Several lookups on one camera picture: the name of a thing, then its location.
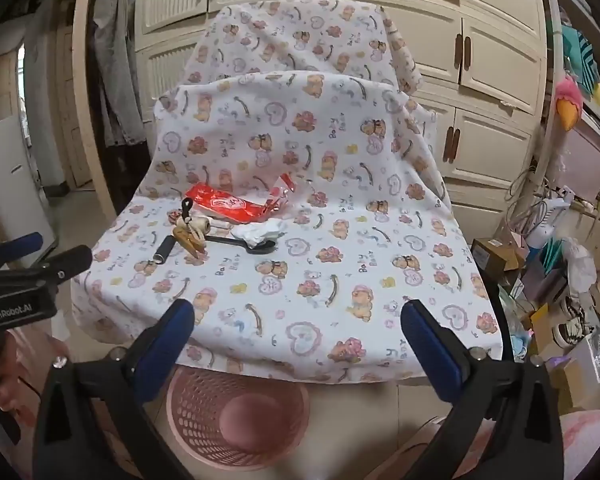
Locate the wooden arch frame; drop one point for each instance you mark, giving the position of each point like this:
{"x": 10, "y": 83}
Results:
{"x": 87, "y": 110}

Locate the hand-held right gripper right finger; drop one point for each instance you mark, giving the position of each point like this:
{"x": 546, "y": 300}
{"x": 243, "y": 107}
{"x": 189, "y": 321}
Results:
{"x": 432, "y": 347}

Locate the pink mesh wastebasket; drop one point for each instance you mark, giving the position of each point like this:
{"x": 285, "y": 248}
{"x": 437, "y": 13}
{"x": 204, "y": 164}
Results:
{"x": 240, "y": 420}

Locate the cream panelled wardrobe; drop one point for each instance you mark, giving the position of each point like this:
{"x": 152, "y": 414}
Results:
{"x": 490, "y": 60}

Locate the red snack wrapper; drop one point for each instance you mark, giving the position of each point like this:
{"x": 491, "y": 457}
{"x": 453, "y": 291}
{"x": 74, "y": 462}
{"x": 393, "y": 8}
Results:
{"x": 220, "y": 202}

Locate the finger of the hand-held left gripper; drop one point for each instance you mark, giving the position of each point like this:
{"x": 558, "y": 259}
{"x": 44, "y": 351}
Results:
{"x": 67, "y": 260}
{"x": 22, "y": 245}

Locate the pink patterned cloth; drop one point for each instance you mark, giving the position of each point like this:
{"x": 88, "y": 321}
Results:
{"x": 585, "y": 445}

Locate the bear printed blanket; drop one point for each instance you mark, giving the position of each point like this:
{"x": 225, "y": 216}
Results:
{"x": 305, "y": 160}

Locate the cardboard box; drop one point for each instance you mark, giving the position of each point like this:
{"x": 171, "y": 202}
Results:
{"x": 495, "y": 257}

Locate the cream curved frame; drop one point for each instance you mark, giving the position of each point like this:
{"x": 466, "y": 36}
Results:
{"x": 550, "y": 85}

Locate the hanging grey clothes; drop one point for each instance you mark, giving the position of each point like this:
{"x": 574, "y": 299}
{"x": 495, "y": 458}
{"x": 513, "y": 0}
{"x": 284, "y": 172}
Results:
{"x": 120, "y": 60}

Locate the cream louvered wardrobe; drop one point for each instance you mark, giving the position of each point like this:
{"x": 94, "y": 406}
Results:
{"x": 175, "y": 10}

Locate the black cylinder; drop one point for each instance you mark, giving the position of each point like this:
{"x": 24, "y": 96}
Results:
{"x": 164, "y": 250}

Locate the white appliance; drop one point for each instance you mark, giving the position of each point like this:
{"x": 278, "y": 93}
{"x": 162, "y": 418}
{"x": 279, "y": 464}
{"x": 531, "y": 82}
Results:
{"x": 10, "y": 185}

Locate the white tissue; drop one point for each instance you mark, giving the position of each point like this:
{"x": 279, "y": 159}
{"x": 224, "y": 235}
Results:
{"x": 255, "y": 231}

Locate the pink plush bird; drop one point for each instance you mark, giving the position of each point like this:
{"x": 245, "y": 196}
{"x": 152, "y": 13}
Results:
{"x": 569, "y": 102}

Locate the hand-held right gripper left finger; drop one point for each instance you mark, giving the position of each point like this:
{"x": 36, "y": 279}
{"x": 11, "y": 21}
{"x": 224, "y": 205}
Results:
{"x": 165, "y": 345}

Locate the clear plastic wrapper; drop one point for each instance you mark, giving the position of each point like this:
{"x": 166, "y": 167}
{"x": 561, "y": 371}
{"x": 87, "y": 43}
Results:
{"x": 282, "y": 192}

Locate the black and white sneaker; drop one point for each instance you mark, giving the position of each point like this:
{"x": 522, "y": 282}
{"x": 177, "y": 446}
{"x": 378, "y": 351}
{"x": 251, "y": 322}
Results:
{"x": 575, "y": 327}

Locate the white plastic bag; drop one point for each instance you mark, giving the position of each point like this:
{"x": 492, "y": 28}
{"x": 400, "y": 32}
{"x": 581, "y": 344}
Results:
{"x": 580, "y": 265}

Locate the white desk fan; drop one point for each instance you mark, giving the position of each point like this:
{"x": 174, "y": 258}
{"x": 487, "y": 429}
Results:
{"x": 547, "y": 220}

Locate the black spoon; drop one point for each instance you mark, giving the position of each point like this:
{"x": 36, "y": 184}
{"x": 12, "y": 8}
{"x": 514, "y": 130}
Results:
{"x": 262, "y": 248}

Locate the pink storage box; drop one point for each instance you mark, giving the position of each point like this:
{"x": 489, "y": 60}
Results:
{"x": 585, "y": 160}

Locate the teal striped plush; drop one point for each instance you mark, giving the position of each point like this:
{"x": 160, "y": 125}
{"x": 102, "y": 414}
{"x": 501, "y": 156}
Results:
{"x": 577, "y": 55}

